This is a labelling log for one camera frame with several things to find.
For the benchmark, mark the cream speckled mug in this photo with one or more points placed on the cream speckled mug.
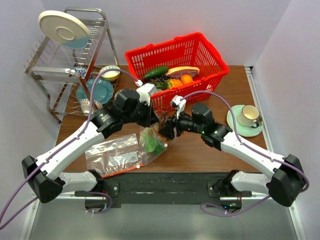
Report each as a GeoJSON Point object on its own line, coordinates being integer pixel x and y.
{"type": "Point", "coordinates": [250, 116]}

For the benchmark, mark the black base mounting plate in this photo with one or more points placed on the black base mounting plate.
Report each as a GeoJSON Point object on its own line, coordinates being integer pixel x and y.
{"type": "Point", "coordinates": [169, 188]}

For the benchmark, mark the toy longan bunch brown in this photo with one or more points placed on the toy longan bunch brown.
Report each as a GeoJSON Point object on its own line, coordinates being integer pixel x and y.
{"type": "Point", "coordinates": [165, 118]}

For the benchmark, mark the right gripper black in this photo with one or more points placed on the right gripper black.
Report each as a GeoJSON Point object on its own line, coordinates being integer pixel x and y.
{"type": "Point", "coordinates": [168, 131]}

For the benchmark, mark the metal dish rack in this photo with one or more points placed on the metal dish rack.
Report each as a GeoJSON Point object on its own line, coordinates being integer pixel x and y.
{"type": "Point", "coordinates": [52, 65]}

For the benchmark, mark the black white patterned bowl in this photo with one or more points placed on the black white patterned bowl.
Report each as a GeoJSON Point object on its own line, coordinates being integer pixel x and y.
{"type": "Point", "coordinates": [116, 94]}

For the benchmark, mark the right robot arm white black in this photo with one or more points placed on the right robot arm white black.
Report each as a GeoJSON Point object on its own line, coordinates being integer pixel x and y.
{"type": "Point", "coordinates": [280, 177]}

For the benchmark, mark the yellow rim teal bowl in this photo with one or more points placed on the yellow rim teal bowl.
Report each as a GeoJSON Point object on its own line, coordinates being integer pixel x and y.
{"type": "Point", "coordinates": [111, 75]}

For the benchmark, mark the toy cucumber green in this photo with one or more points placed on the toy cucumber green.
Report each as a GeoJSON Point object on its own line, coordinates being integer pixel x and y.
{"type": "Point", "coordinates": [156, 72]}

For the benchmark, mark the teal scalloped plate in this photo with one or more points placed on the teal scalloped plate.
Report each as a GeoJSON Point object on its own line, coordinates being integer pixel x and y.
{"type": "Point", "coordinates": [103, 92]}

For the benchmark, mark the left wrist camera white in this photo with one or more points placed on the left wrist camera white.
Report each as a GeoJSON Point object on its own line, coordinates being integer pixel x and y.
{"type": "Point", "coordinates": [145, 91]}

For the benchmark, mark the toy orange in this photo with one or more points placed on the toy orange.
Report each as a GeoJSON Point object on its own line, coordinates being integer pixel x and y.
{"type": "Point", "coordinates": [186, 79]}

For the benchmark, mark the toy dark grapes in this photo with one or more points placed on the toy dark grapes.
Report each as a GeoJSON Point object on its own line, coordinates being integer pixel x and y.
{"type": "Point", "coordinates": [162, 78]}

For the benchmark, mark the toy meat slice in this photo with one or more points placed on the toy meat slice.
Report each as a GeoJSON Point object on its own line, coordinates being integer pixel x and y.
{"type": "Point", "coordinates": [178, 72]}

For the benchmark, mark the toy napa cabbage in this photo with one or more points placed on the toy napa cabbage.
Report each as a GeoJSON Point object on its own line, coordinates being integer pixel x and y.
{"type": "Point", "coordinates": [151, 141]}

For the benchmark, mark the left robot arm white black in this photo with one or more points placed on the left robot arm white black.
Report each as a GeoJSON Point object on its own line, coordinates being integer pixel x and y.
{"type": "Point", "coordinates": [45, 173]}

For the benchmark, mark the blue patterned white bowl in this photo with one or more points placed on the blue patterned white bowl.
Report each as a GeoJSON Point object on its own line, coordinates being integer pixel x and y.
{"type": "Point", "coordinates": [85, 106]}

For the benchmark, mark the mint green saucer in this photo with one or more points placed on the mint green saucer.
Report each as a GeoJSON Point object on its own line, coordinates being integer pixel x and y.
{"type": "Point", "coordinates": [243, 131]}

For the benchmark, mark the small blue patterned dish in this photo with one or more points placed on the small blue patterned dish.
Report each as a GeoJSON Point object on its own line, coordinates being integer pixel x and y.
{"type": "Point", "coordinates": [81, 70]}

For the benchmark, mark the toy pineapple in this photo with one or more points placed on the toy pineapple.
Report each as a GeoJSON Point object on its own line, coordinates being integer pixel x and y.
{"type": "Point", "coordinates": [166, 84]}

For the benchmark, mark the red plastic shopping basket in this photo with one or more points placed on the red plastic shopping basket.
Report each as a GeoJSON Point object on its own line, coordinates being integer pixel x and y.
{"type": "Point", "coordinates": [191, 50]}

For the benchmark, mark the zip bag red zipper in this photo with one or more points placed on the zip bag red zipper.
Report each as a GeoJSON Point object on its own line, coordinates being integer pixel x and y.
{"type": "Point", "coordinates": [147, 158]}

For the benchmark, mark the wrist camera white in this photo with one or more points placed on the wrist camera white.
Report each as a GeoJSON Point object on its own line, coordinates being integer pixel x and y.
{"type": "Point", "coordinates": [178, 103]}
{"type": "Point", "coordinates": [145, 91]}

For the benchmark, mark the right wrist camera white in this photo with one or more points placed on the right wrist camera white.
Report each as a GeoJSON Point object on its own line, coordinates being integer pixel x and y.
{"type": "Point", "coordinates": [178, 103]}

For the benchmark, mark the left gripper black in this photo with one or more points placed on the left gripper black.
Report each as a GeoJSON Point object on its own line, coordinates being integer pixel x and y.
{"type": "Point", "coordinates": [151, 118]}

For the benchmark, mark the large white blue plate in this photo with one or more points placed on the large white blue plate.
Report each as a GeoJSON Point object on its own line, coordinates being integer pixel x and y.
{"type": "Point", "coordinates": [64, 29]}

